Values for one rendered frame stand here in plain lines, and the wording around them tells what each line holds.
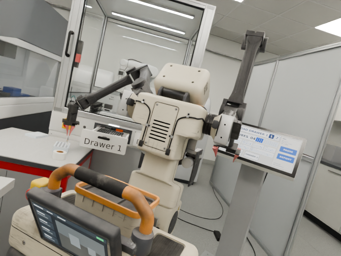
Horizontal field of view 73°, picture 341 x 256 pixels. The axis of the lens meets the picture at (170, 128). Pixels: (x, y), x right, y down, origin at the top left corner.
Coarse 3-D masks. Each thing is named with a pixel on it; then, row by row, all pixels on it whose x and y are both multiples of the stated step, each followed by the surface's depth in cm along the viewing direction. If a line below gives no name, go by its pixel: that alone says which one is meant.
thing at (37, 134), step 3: (33, 132) 166; (36, 132) 167; (39, 132) 169; (24, 135) 158; (27, 135) 158; (30, 135) 158; (33, 135) 158; (36, 135) 160; (39, 135) 162; (42, 135) 163; (45, 135) 166; (48, 135) 169; (36, 138) 158
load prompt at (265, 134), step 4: (244, 128) 169; (248, 128) 168; (248, 132) 166; (252, 132) 165; (256, 132) 164; (260, 132) 163; (264, 132) 162; (260, 136) 161; (264, 136) 160; (268, 136) 159; (272, 136) 158; (276, 136) 158; (280, 136) 157; (276, 140) 156
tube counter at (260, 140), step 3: (252, 138) 161; (255, 138) 161; (258, 138) 160; (261, 138) 160; (255, 141) 159; (258, 141) 159; (261, 141) 158; (264, 141) 157; (267, 141) 157; (270, 141) 156; (273, 141) 156; (267, 144) 155; (270, 144) 155; (273, 144) 154; (276, 144) 154; (276, 147) 152
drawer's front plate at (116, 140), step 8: (88, 136) 145; (96, 136) 146; (104, 136) 146; (112, 136) 146; (80, 144) 145; (88, 144) 146; (96, 144) 146; (104, 144) 147; (112, 144) 147; (120, 144) 148; (112, 152) 148; (120, 152) 148
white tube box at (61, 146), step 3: (57, 141) 150; (54, 144) 142; (57, 144) 145; (60, 144) 146; (63, 144) 148; (69, 144) 150; (54, 147) 139; (57, 147) 140; (60, 147) 140; (63, 147) 141; (66, 147) 143; (69, 147) 151; (63, 150) 141; (66, 150) 142; (66, 153) 142
